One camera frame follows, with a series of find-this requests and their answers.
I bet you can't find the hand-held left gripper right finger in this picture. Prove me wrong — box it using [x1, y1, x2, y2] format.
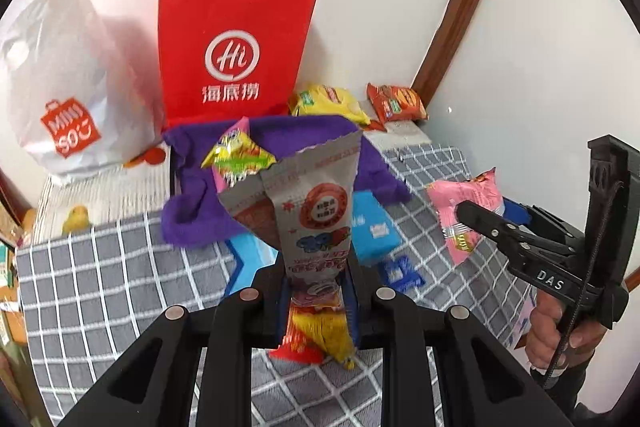
[345, 252, 583, 427]

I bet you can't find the purple towel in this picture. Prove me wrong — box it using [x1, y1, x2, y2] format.
[160, 113, 413, 249]

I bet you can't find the blue tissue pack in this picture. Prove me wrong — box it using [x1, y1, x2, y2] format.
[227, 189, 403, 298]

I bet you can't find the red paper bag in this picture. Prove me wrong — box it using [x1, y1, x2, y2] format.
[157, 0, 318, 130]

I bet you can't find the white plastic shopping bag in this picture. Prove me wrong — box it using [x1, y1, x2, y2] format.
[0, 0, 166, 180]

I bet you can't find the pink silver-striped snack packet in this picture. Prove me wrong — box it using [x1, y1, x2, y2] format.
[426, 167, 506, 265]

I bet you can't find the long pink snack packet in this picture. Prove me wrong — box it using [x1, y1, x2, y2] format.
[217, 127, 363, 310]

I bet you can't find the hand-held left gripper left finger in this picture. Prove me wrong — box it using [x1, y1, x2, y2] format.
[57, 259, 288, 427]

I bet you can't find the grey checked tablecloth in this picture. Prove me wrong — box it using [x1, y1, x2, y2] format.
[15, 142, 546, 427]

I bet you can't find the black lanyard cord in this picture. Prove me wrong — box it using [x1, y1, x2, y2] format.
[542, 177, 618, 390]

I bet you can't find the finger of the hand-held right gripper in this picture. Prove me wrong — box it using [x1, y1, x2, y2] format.
[457, 201, 538, 263]
[502, 198, 533, 228]

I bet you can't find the yellow pink triangle snack packet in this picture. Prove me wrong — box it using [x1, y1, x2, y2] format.
[201, 117, 278, 192]

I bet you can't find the white printed cloth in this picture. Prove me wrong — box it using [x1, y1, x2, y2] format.
[37, 122, 433, 238]

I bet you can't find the red and white snack packet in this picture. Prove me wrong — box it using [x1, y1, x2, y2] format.
[269, 332, 326, 364]

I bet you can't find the orange chip bag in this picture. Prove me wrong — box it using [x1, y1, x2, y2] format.
[366, 83, 430, 124]

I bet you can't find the person's right hand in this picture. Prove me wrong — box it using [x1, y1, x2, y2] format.
[527, 294, 596, 373]

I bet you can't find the small blue packet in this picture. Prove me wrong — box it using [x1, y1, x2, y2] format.
[377, 257, 426, 290]

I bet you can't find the yellow duck toy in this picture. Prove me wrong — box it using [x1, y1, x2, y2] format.
[61, 205, 92, 235]

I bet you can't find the yellow chip bag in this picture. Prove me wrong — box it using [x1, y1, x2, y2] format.
[289, 84, 372, 126]

